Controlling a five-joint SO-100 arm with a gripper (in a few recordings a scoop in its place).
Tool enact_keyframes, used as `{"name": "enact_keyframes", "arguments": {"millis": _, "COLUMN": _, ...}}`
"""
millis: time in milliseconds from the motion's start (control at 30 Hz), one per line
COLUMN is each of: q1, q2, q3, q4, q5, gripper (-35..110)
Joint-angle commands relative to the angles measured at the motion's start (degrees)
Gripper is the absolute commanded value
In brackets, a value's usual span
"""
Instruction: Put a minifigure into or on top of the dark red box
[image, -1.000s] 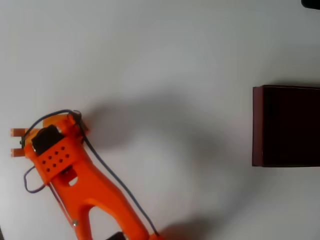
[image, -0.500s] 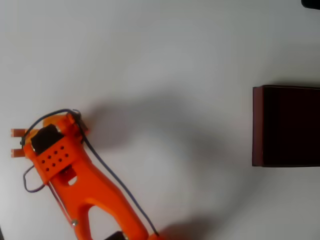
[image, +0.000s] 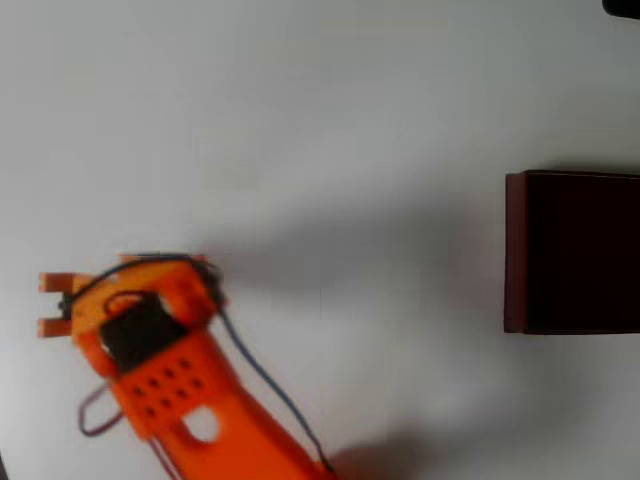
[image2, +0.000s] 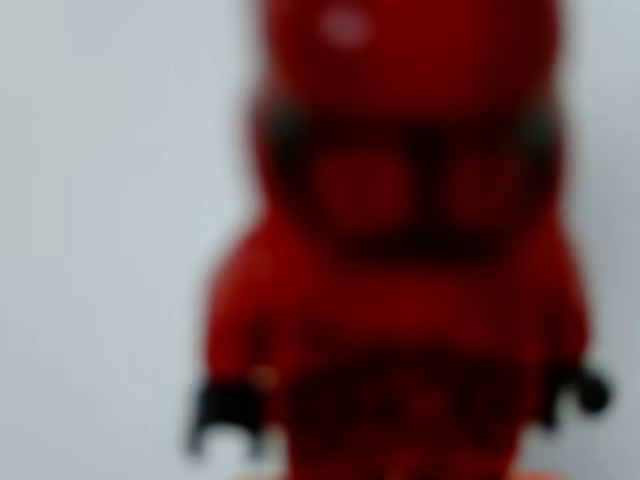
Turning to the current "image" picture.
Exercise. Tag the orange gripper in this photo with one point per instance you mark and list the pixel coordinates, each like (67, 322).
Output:
(51, 305)

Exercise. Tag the dark red open box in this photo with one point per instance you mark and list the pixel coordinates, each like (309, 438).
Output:
(580, 255)

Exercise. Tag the black object at frame corner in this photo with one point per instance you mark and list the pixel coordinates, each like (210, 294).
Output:
(624, 7)

